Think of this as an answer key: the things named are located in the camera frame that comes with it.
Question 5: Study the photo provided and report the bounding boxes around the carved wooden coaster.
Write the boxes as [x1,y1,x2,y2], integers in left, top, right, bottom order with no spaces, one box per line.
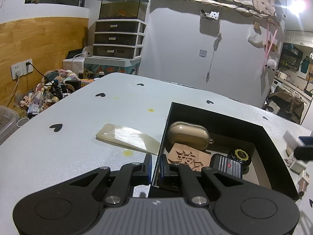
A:
[167,143,212,171]

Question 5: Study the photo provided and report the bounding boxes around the black box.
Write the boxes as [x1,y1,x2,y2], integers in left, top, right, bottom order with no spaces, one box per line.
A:
[159,102,299,201]

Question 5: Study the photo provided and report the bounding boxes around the black ribbed case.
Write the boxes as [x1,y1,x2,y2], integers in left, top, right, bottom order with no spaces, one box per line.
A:
[210,154,243,179]

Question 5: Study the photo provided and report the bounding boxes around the black round gold-label tin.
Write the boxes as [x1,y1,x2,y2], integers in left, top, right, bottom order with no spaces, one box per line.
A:
[228,149,251,169]

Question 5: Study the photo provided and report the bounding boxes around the beige earbud case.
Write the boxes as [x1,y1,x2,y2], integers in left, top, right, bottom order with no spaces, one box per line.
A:
[167,121,214,151]

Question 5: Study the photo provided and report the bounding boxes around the white cube box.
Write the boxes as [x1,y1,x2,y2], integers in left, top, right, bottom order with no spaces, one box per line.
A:
[283,130,307,174]

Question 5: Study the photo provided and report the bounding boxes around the cream flat box lid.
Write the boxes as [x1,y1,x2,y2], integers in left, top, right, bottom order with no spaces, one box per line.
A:
[96,124,160,155]

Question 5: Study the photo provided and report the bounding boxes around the painted teal cabinet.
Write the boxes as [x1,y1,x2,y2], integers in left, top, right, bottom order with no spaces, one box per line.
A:
[84,56,141,79]

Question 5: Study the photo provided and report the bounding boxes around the pile of plush toys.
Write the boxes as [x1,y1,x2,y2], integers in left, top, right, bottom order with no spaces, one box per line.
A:
[15,69,81,116]

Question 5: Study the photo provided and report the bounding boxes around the clear plastic storage bin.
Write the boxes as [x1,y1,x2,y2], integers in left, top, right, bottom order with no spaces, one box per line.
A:
[0,106,20,145]

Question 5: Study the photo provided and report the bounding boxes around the white three-drawer cabinet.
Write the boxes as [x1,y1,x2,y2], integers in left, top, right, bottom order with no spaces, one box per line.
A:
[93,19,146,60]

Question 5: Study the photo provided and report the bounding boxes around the glass fish tank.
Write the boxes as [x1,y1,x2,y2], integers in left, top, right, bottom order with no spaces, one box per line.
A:
[99,0,148,21]

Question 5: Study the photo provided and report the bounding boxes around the white wall power socket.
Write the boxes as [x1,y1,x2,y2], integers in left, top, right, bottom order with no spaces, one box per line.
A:
[11,59,33,80]

